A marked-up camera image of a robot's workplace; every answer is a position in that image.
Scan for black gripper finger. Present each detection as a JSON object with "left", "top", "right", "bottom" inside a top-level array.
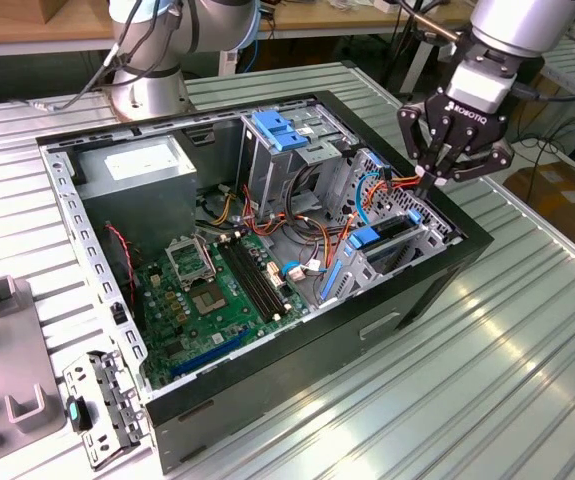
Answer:
[
  {"left": 397, "top": 105, "right": 451, "bottom": 197},
  {"left": 434, "top": 125, "right": 515, "bottom": 187}
]

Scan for orange red power wire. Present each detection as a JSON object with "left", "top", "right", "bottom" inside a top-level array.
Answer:
[{"left": 324, "top": 168, "right": 426, "bottom": 274}]

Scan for blue data wire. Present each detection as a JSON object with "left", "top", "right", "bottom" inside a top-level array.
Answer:
[{"left": 353, "top": 155, "right": 394, "bottom": 227}]

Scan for hard disk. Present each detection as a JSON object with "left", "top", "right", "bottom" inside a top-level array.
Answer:
[{"left": 319, "top": 209, "right": 424, "bottom": 302}]

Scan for grey metal disk bay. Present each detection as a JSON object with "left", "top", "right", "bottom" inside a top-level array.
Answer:
[{"left": 314, "top": 147, "right": 464, "bottom": 309}]

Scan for black tripod stand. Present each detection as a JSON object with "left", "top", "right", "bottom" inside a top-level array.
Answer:
[{"left": 379, "top": 0, "right": 441, "bottom": 106}]

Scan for large flat cardboard box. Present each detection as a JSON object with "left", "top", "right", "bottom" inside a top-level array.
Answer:
[{"left": 504, "top": 159, "right": 575, "bottom": 261}]

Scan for blue drive cage latch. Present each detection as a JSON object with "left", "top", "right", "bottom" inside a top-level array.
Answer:
[{"left": 250, "top": 110, "right": 314, "bottom": 154}]

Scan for wooden desk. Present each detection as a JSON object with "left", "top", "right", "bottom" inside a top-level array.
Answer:
[{"left": 0, "top": 0, "right": 473, "bottom": 59}]

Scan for grey optical drive cage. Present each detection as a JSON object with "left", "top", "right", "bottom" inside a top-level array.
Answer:
[{"left": 235, "top": 99, "right": 356, "bottom": 217}]

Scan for black RAM slot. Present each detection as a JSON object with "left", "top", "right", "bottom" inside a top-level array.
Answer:
[
  {"left": 228, "top": 239, "right": 289, "bottom": 315},
  {"left": 216, "top": 242, "right": 274, "bottom": 322}
]

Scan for metal socket cover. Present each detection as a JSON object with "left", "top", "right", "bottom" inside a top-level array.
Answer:
[{"left": 165, "top": 233, "right": 218, "bottom": 290}]

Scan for green motherboard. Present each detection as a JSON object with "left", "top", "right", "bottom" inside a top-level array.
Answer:
[{"left": 134, "top": 232, "right": 313, "bottom": 391}]

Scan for CPU socket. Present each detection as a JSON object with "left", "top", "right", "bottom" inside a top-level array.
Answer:
[{"left": 189, "top": 281, "right": 232, "bottom": 317}]

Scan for black open PC case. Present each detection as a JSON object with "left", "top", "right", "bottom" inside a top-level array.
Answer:
[{"left": 35, "top": 89, "right": 496, "bottom": 475}]

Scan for grey power supply unit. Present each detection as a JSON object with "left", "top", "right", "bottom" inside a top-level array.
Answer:
[{"left": 74, "top": 134, "right": 199, "bottom": 251}]

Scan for blue expansion slot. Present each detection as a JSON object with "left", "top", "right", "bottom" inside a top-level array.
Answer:
[{"left": 169, "top": 327, "right": 252, "bottom": 380}]

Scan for black case fan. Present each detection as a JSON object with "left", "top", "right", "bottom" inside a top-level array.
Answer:
[{"left": 102, "top": 223, "right": 144, "bottom": 331}]

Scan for small brown box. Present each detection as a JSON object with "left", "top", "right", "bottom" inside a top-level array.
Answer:
[{"left": 36, "top": 0, "right": 68, "bottom": 24}]

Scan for black latch with teal tab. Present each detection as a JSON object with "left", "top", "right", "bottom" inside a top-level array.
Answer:
[{"left": 65, "top": 394, "right": 94, "bottom": 434}]

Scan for grey parts rack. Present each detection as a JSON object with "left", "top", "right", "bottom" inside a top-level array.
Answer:
[{"left": 0, "top": 273, "right": 68, "bottom": 459}]

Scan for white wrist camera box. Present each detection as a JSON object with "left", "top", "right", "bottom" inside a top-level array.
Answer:
[{"left": 444, "top": 58, "right": 519, "bottom": 115}]

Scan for black camera cable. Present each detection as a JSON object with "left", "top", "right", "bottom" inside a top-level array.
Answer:
[{"left": 509, "top": 82, "right": 575, "bottom": 104}]

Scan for black cable loop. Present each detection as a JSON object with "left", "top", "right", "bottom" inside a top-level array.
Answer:
[{"left": 286, "top": 164, "right": 326, "bottom": 224}]

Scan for short blue wire white plug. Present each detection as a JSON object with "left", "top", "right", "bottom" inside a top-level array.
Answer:
[{"left": 279, "top": 258, "right": 329, "bottom": 282}]

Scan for yellow orange wire bundle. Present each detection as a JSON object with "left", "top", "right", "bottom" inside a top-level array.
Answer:
[{"left": 205, "top": 183, "right": 248, "bottom": 231}]

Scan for grey cable with metal connector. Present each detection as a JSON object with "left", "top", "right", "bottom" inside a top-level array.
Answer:
[{"left": 10, "top": 42, "right": 123, "bottom": 114}]

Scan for metal card retention bracket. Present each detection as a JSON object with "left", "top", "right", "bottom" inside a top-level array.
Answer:
[{"left": 61, "top": 349, "right": 149, "bottom": 472}]

